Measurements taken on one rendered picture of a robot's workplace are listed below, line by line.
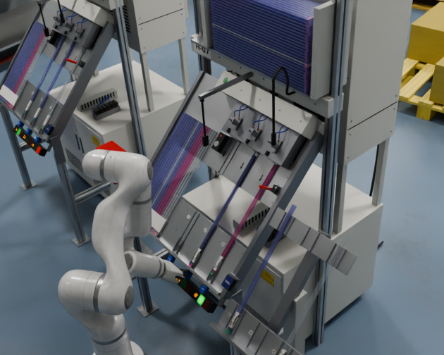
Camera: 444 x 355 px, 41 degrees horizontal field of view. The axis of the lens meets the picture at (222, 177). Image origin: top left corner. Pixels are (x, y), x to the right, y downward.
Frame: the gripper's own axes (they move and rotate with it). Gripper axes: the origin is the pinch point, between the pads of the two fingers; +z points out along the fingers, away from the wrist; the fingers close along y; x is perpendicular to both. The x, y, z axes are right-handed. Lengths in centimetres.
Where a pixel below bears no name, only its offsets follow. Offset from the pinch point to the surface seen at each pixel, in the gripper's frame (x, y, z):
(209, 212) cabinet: 19.3, -30.1, 32.7
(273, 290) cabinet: 6.9, 15.0, 41.2
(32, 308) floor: -78, -94, 21
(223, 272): 10.0, 14.4, 2.4
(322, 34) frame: 100, 23, -29
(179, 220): 14.9, -17.5, 2.5
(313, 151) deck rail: 67, 21, 4
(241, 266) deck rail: 16.5, 21.0, 1.3
